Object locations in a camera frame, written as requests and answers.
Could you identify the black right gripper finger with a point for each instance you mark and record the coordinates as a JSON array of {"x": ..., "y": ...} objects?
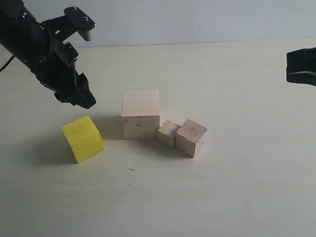
[
  {"x": 303, "y": 77},
  {"x": 301, "y": 61}
]

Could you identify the large light wooden cube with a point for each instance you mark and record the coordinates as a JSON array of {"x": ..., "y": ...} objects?
[{"x": 140, "y": 114}]

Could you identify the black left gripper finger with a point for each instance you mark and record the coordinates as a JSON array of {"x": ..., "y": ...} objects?
[{"x": 76, "y": 91}]

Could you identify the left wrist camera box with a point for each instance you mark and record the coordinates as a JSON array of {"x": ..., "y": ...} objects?
[{"x": 81, "y": 21}]

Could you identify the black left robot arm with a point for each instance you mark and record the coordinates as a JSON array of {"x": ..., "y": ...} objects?
[{"x": 41, "y": 46}]

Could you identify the medium small wooden cube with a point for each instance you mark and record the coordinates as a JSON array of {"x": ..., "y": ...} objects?
[{"x": 190, "y": 137}]

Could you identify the yellow cube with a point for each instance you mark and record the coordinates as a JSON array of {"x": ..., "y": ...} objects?
[{"x": 84, "y": 138}]

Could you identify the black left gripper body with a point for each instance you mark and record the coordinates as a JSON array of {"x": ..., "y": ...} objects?
[{"x": 56, "y": 60}]

